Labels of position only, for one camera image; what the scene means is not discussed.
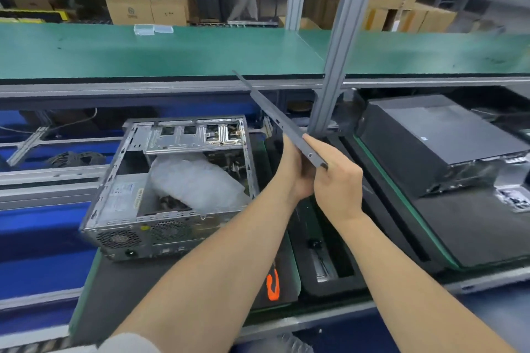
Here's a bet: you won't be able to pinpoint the person's left hand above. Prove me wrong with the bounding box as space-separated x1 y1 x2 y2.
282 134 318 201

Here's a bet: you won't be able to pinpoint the person's right hand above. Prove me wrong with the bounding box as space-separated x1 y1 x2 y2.
303 135 366 225

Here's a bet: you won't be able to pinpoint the gray metal side panel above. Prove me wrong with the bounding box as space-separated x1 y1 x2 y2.
232 70 329 170

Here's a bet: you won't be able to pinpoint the person's left forearm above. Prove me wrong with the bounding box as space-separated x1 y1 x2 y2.
110 191 317 353

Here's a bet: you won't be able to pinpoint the person's right forearm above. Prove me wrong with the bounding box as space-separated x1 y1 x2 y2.
331 210 518 353

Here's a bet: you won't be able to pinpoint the clear bubble wrap bag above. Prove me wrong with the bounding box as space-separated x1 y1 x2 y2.
148 155 252 213

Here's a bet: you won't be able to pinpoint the closed black computer case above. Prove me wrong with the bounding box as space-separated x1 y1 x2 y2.
355 94 530 199

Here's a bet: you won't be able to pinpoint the black foam tray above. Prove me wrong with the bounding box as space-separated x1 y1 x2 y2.
265 135 446 304

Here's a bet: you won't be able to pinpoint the large black green-edged pallet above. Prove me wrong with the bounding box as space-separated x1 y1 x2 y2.
337 133 530 271

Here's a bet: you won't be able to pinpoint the green bench mat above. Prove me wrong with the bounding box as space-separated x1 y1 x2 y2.
0 23 530 81

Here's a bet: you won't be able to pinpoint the low brown cardboard box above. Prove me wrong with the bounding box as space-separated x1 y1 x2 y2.
364 3 458 33

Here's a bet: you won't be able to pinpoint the open silver computer case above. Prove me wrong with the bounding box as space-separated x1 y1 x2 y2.
80 116 261 263

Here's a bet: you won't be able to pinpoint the clear plastic packets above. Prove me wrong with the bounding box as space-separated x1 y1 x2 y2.
133 24 174 36

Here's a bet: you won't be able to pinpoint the open brown cardboard box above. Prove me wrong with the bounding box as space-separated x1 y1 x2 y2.
150 0 192 27

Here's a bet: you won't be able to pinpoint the small tray of parts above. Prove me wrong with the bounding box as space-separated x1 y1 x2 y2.
494 185 530 213

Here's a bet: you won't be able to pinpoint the black pallet with orange mark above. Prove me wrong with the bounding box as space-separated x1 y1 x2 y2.
67 133 303 347

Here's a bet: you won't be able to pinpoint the small brown cardboard box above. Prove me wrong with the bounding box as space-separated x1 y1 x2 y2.
104 0 154 26

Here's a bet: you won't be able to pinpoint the white sleeve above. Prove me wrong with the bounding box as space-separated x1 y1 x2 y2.
52 332 163 353

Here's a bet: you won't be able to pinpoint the wide aluminium frame post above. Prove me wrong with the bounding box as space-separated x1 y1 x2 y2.
307 0 386 139

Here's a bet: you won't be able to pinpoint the black coiled cable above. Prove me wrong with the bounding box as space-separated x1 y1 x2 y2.
43 151 106 169

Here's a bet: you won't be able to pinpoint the silver metal bracket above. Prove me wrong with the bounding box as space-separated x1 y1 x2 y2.
6 125 51 167

